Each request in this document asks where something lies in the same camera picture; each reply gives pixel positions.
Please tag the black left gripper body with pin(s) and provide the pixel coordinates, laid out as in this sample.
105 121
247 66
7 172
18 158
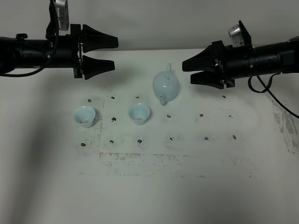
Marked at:
68 52

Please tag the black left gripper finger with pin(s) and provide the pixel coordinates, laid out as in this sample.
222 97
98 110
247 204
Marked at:
93 67
94 40

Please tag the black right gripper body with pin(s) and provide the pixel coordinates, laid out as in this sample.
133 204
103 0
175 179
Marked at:
230 63

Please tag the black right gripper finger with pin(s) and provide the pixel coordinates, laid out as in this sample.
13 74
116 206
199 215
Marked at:
204 61
207 78

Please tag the light blue porcelain teapot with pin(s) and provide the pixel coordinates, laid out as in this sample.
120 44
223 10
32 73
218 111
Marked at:
165 85

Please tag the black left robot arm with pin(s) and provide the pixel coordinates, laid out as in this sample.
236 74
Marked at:
22 53

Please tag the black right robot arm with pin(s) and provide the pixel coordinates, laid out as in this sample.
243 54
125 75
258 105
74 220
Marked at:
275 58

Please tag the left light blue teacup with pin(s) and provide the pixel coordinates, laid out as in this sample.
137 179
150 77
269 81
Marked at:
84 116

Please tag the light blue teacup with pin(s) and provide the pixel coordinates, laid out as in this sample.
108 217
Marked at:
139 113
84 116

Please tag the right light blue teacup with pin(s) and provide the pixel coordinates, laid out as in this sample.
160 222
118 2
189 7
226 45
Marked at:
139 113

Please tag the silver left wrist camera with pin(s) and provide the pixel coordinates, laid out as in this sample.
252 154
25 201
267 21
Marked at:
62 12

